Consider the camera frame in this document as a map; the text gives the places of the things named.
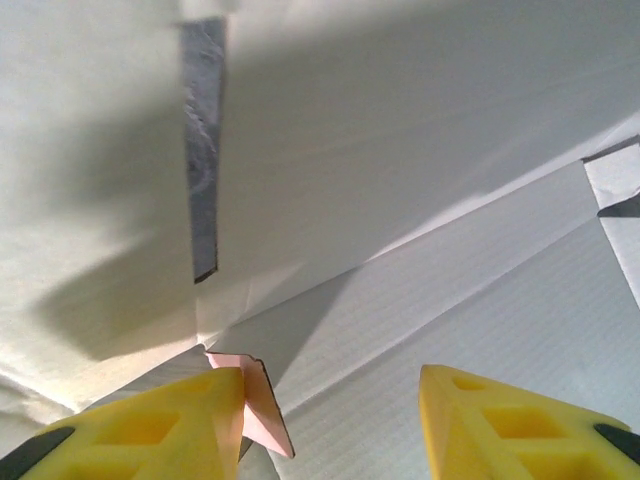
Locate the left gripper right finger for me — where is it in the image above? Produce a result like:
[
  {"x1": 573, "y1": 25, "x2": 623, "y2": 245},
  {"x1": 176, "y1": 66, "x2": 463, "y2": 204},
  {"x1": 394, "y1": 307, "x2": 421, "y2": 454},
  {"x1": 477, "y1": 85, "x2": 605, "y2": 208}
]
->
[{"x1": 418, "y1": 363, "x2": 640, "y2": 480}]

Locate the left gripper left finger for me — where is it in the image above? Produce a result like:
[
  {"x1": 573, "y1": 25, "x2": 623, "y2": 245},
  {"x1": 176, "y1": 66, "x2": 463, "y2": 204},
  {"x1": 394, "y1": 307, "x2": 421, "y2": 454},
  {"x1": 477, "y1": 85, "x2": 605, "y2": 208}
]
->
[{"x1": 0, "y1": 367, "x2": 249, "y2": 480}]

